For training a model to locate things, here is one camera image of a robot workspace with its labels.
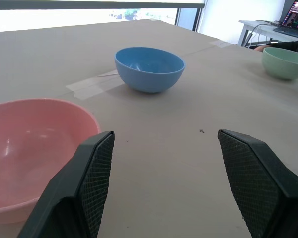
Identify clear tape strip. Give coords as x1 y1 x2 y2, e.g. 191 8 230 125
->
65 70 126 101
209 40 232 48

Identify grey side desk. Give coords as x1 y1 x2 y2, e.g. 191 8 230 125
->
237 20 298 48

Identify person in dark sleeve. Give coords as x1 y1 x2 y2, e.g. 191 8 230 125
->
253 35 298 56

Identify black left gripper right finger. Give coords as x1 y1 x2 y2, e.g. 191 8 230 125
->
217 129 298 238

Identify pink plastic bowl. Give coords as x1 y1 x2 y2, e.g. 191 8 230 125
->
0 98 102 225

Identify grey cable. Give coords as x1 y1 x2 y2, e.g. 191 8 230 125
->
247 20 281 48

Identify open laptop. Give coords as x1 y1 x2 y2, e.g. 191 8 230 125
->
273 0 298 35

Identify blue plastic bowl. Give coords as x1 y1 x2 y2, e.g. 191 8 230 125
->
114 47 186 94

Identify dark window frame post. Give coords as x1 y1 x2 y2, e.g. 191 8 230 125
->
192 8 203 32

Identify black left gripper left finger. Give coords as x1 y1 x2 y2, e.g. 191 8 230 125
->
16 130 115 238

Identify green plastic bowl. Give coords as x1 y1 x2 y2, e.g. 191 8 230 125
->
261 47 298 81

